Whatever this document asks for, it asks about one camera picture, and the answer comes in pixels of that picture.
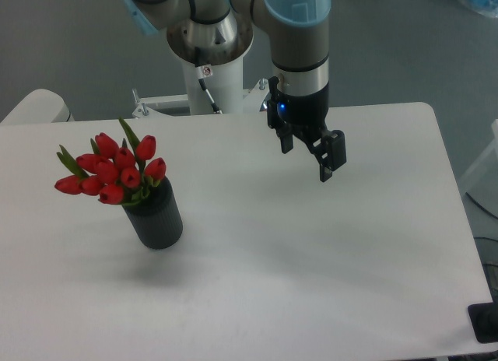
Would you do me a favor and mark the black device at table edge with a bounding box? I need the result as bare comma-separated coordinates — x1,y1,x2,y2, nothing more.
468,303,497,344

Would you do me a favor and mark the red tulip bouquet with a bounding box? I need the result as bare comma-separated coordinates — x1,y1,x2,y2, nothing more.
54,117,167,207

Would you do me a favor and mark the black cable on pedestal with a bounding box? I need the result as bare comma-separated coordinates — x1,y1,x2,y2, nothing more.
194,46,223,115

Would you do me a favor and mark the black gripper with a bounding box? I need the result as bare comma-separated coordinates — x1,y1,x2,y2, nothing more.
267,76,346,182

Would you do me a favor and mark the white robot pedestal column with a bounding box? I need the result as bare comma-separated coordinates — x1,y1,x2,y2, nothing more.
167,10,254,115

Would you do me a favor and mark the white metal base frame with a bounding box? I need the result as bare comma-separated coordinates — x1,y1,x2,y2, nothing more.
132,78,269,119

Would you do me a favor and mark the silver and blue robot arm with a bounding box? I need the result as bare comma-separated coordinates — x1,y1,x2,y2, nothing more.
123,0,346,181

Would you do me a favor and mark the dark grey ribbed vase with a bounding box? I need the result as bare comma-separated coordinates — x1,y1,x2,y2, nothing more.
123,177,183,250

